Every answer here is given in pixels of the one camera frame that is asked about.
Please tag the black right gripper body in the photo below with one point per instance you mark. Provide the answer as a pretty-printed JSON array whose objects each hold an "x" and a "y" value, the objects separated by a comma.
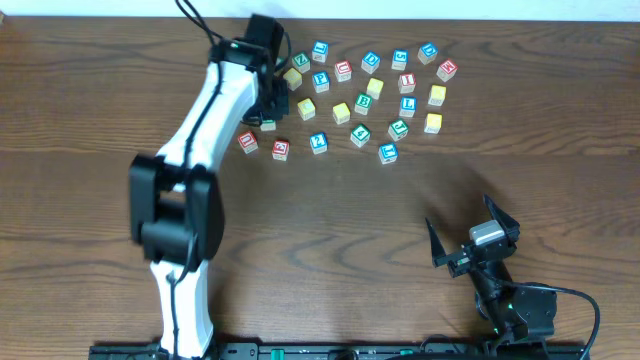
[{"x": 463, "y": 261}]

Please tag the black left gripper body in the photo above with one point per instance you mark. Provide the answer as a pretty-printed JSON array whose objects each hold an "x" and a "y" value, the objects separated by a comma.
[{"x": 275, "y": 103}]

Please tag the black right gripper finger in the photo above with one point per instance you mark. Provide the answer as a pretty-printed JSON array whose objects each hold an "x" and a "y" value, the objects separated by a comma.
[
  {"x": 509, "y": 225},
  {"x": 438, "y": 253}
]

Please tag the yellow O block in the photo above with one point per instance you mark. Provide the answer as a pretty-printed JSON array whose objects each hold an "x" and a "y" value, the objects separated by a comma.
[
  {"x": 341, "y": 113},
  {"x": 374, "y": 88}
]

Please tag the green B block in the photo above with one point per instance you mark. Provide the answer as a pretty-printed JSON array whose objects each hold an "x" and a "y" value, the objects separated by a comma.
[{"x": 363, "y": 104}]

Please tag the blue T block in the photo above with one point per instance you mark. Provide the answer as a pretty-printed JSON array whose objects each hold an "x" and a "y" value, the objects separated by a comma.
[{"x": 388, "y": 153}]

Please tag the green R block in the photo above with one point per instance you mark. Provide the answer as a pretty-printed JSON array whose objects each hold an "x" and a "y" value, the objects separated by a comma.
[{"x": 268, "y": 125}]

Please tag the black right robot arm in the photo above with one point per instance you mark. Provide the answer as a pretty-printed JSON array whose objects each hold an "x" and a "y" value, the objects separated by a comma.
[{"x": 518, "y": 313}]

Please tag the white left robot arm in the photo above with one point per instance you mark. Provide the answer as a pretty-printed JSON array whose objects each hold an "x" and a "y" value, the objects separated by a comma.
[{"x": 176, "y": 208}]

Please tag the yellow block near Z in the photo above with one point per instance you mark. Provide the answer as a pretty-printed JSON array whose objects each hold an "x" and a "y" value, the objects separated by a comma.
[{"x": 293, "y": 79}]

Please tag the yellow C block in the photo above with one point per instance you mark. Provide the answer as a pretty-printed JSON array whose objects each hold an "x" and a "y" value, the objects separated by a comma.
[{"x": 306, "y": 109}]

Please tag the red U block lower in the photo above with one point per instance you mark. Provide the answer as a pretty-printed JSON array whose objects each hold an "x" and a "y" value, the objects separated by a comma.
[{"x": 248, "y": 142}]

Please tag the red u block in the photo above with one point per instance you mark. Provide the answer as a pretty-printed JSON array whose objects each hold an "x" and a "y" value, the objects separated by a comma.
[
  {"x": 343, "y": 71},
  {"x": 248, "y": 142}
]

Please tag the red E block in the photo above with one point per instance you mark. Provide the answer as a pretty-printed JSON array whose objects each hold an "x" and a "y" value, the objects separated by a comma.
[{"x": 280, "y": 150}]

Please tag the green Z block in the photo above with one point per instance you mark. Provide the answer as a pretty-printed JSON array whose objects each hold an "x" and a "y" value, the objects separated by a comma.
[{"x": 301, "y": 62}]

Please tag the blue P block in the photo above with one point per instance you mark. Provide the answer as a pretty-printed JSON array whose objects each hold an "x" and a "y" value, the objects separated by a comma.
[{"x": 321, "y": 81}]

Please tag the blue 2 block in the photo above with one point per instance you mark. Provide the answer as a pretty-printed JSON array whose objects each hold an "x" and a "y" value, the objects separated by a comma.
[{"x": 318, "y": 143}]

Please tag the blue block top row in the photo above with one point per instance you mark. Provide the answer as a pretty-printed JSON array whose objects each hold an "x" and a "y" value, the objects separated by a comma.
[{"x": 320, "y": 51}]

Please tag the red U block upper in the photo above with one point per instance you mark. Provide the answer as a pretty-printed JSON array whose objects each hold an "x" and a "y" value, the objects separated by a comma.
[{"x": 343, "y": 71}]

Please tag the green 4 block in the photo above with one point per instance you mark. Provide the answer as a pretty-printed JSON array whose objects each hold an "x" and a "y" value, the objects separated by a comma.
[{"x": 360, "y": 135}]

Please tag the blue D block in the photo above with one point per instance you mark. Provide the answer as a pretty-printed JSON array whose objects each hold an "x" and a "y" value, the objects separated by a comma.
[{"x": 370, "y": 62}]

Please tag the green J block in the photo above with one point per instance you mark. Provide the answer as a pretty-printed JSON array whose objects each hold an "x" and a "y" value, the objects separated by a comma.
[{"x": 398, "y": 129}]

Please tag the yellow G block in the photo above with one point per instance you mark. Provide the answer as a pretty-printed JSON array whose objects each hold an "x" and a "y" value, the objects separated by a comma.
[{"x": 433, "y": 123}]

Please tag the blue L block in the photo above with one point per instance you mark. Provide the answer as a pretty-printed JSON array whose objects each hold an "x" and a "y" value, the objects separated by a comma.
[{"x": 408, "y": 107}]

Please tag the blue 5 block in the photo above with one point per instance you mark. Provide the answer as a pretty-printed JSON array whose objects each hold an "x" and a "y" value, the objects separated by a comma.
[{"x": 399, "y": 59}]

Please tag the yellow K block right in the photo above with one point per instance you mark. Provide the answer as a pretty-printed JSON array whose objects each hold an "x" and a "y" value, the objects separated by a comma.
[{"x": 437, "y": 95}]

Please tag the blue Q block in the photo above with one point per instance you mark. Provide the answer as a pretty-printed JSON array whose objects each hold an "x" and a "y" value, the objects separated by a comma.
[{"x": 427, "y": 53}]

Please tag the red M block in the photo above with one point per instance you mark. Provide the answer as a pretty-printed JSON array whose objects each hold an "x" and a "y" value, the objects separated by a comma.
[{"x": 446, "y": 70}]

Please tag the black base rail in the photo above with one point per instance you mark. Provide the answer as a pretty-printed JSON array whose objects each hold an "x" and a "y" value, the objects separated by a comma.
[{"x": 438, "y": 349}]

